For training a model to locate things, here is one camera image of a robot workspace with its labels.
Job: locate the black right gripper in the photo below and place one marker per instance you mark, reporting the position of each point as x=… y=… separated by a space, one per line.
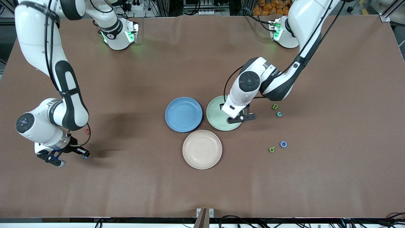
x=72 y=146

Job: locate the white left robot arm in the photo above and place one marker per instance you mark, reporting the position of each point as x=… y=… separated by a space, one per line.
x=303 y=19

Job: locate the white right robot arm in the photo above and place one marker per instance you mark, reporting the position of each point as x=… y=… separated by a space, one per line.
x=34 y=47

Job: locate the brown table cover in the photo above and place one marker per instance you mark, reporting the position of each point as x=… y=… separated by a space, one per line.
x=126 y=183

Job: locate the blue plate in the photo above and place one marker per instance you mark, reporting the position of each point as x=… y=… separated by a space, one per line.
x=193 y=123

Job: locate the beige plate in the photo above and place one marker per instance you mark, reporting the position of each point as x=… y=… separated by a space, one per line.
x=202 y=149

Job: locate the green plate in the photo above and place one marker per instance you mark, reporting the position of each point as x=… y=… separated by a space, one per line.
x=215 y=114

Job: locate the white power strip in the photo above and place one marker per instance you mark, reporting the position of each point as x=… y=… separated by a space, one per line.
x=206 y=12
x=136 y=5

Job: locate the blue letter O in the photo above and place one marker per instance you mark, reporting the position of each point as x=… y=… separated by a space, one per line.
x=281 y=144

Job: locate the orange fruit pile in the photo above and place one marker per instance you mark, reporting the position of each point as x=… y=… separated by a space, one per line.
x=265 y=8

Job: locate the small metal bracket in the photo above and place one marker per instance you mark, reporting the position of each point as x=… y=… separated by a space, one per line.
x=198 y=212
x=211 y=212

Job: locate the brown post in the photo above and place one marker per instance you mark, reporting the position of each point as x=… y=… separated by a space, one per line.
x=202 y=221

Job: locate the aluminium frame profile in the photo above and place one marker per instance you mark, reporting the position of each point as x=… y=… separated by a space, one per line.
x=384 y=17

